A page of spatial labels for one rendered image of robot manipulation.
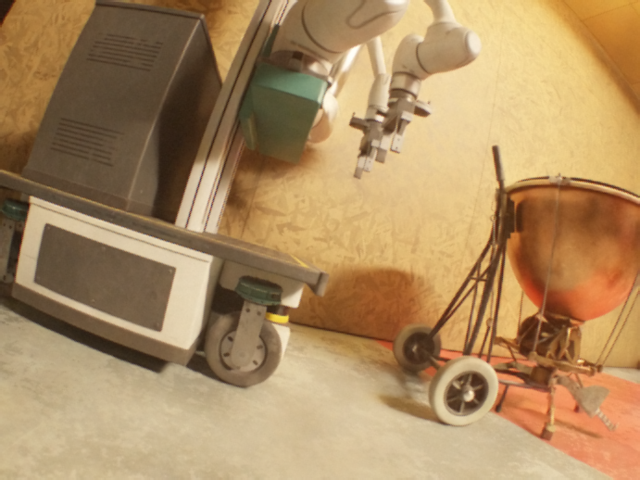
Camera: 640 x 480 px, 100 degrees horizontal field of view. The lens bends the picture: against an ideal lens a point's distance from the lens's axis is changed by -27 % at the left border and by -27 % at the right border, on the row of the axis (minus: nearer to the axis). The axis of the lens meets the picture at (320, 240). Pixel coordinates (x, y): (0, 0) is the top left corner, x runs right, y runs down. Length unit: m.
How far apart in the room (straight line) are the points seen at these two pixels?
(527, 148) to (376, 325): 1.61
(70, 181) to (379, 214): 1.41
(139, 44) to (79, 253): 0.52
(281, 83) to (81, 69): 0.53
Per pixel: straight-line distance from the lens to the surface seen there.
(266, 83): 0.81
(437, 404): 1.02
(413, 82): 1.06
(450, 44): 0.97
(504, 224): 1.28
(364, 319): 1.88
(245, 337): 0.82
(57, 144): 0.99
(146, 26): 1.01
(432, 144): 2.07
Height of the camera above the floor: 0.36
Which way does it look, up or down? 2 degrees up
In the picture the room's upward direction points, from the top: 16 degrees clockwise
